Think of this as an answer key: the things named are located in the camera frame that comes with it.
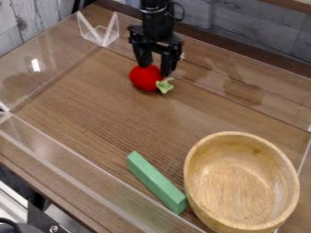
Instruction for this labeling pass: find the black metal frame bracket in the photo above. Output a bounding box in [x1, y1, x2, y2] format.
[26, 193, 72, 233]

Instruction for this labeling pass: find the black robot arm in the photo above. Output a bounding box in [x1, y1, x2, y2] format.
[128, 0, 184, 77]

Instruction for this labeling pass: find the wooden bowl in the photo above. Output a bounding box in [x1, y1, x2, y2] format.
[182, 131, 300, 233]

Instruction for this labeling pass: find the red plush fruit green stem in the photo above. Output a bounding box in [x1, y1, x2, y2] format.
[128, 65, 173, 95]

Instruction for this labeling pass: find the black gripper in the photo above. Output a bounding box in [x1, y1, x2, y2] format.
[128, 5, 182, 77]

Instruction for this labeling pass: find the clear acrylic enclosure wall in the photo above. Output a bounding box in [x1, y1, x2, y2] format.
[0, 17, 311, 233]

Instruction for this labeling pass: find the clear acrylic triangle bracket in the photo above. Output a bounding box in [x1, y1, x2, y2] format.
[76, 11, 118, 47]

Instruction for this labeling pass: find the green rectangular block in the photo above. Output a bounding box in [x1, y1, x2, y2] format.
[126, 151, 186, 215]

